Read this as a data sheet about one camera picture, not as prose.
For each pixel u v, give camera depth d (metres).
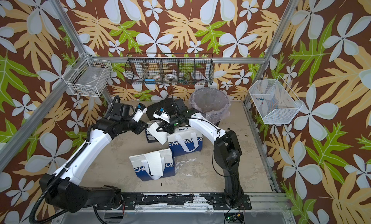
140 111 0.69
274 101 0.84
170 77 0.98
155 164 0.67
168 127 0.72
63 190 0.38
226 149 0.51
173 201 0.75
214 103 0.97
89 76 0.86
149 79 0.95
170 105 1.16
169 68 0.98
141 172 0.70
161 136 0.80
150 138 0.91
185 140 0.78
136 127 0.69
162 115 0.72
